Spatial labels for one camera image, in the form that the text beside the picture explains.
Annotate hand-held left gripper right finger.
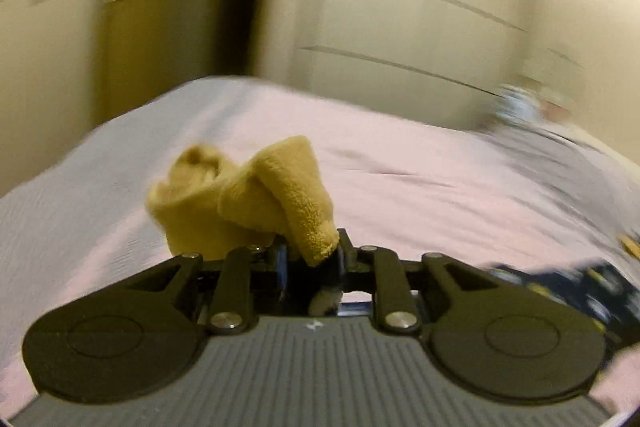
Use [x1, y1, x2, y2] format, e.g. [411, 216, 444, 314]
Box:
[336, 229, 501, 334]

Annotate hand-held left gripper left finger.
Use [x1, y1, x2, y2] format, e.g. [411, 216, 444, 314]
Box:
[122, 244, 290, 336]

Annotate navy printed pajama pants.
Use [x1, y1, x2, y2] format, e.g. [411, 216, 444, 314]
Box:
[145, 134, 640, 348]

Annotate pile of light blue clothes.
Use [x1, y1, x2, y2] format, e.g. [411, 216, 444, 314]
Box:
[492, 83, 543, 125]

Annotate bed with pink grey duvet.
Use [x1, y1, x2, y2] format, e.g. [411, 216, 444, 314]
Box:
[0, 74, 640, 413]

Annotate cream wardrobe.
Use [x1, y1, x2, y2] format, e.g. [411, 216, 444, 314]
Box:
[267, 0, 556, 128]

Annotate cream door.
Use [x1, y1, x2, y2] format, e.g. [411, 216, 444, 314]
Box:
[97, 0, 221, 122]

